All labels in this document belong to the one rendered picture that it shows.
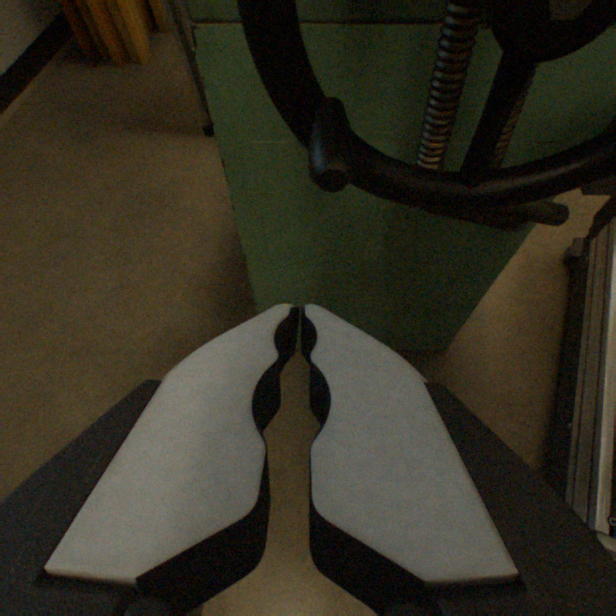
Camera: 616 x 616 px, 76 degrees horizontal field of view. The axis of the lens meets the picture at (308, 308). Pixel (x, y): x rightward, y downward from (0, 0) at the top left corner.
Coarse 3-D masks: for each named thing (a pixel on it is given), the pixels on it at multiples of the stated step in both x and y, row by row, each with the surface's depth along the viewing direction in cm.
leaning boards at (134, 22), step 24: (72, 0) 144; (96, 0) 140; (120, 0) 141; (144, 0) 166; (72, 24) 146; (96, 24) 149; (120, 24) 149; (144, 24) 168; (168, 24) 172; (96, 48) 159; (120, 48) 156; (144, 48) 158
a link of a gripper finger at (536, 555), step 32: (448, 416) 8; (480, 448) 7; (480, 480) 6; (512, 480) 6; (544, 480) 6; (512, 512) 6; (544, 512) 6; (512, 544) 5; (544, 544) 5; (576, 544) 5; (544, 576) 5; (576, 576) 5; (608, 576) 5; (448, 608) 5; (480, 608) 5; (512, 608) 5; (544, 608) 5; (576, 608) 5; (608, 608) 5
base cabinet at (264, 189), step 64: (320, 64) 38; (384, 64) 38; (576, 64) 38; (256, 128) 44; (384, 128) 44; (576, 128) 44; (256, 192) 52; (320, 192) 52; (256, 256) 64; (320, 256) 64; (384, 256) 64; (448, 256) 64; (512, 256) 64; (384, 320) 83; (448, 320) 82
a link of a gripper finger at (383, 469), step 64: (320, 320) 11; (320, 384) 9; (384, 384) 8; (320, 448) 7; (384, 448) 7; (448, 448) 7; (320, 512) 6; (384, 512) 6; (448, 512) 6; (384, 576) 6; (448, 576) 5; (512, 576) 5
